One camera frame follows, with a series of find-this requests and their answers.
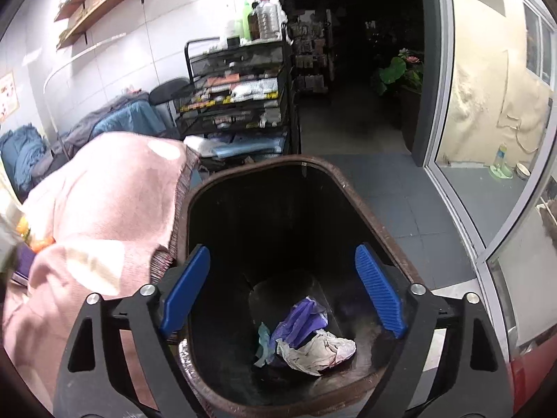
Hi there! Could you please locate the white curved rail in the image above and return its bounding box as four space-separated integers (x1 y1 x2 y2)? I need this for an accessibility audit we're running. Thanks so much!
42 38 128 162

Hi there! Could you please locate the teal paper scrap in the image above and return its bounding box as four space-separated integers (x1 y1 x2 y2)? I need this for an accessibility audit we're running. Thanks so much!
253 322 273 369

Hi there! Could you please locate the person's red garment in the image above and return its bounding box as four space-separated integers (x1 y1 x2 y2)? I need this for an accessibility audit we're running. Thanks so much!
509 348 557 418

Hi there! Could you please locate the black chair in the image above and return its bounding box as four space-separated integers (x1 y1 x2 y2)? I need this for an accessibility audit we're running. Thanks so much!
149 77 192 133

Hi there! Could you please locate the dark brown bottle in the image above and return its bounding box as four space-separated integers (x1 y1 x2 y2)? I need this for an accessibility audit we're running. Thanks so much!
247 2 260 41

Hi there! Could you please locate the potted green plant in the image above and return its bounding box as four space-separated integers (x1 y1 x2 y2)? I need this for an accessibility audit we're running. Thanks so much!
371 47 424 96

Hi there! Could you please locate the dark display rack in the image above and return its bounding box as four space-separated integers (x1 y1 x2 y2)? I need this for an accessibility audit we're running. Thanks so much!
289 9 338 94

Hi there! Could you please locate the black mesh storage cart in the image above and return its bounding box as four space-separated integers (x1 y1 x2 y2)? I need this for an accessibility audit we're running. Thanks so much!
176 22 301 170

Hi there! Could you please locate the row of small boxes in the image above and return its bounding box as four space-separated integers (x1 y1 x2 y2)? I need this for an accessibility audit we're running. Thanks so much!
65 0 151 40

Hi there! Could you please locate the white tissue pack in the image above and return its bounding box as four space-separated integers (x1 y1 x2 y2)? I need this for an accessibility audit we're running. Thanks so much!
183 135 218 157

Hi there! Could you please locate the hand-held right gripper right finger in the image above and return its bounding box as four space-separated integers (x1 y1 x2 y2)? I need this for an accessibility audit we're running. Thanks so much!
354 244 518 418

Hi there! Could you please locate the crumpled purple wrapper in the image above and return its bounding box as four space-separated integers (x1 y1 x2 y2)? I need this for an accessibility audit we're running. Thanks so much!
269 296 329 366

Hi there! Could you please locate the green bottle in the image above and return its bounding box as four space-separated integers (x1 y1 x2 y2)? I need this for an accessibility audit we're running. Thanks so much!
233 0 252 42

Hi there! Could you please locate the orange peel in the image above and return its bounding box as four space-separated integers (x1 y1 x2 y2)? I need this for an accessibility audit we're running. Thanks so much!
30 236 56 254

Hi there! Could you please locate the wall poster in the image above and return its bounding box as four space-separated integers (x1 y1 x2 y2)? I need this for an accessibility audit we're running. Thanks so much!
0 72 20 123

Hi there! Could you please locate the black trash bin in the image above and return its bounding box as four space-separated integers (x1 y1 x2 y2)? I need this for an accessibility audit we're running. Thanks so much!
176 154 429 418

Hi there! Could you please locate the crumpled white paper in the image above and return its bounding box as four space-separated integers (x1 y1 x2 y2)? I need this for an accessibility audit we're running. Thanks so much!
276 328 358 377

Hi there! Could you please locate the pink dotted blanket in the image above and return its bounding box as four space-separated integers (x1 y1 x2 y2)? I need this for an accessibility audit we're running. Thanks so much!
0 131 201 418

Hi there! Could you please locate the grey towel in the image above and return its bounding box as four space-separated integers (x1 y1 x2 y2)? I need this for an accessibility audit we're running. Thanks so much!
44 91 151 157

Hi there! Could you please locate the glass sliding door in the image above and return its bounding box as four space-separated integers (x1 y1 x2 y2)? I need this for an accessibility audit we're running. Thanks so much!
424 0 557 358

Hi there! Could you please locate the clear plastic bottle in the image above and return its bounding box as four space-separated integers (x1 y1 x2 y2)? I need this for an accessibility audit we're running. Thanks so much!
257 0 281 40

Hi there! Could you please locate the pet water dispenser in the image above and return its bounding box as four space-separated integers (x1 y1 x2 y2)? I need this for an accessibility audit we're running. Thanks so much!
489 143 514 181

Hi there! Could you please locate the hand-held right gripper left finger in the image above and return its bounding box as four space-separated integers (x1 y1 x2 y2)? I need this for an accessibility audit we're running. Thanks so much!
52 245 212 418

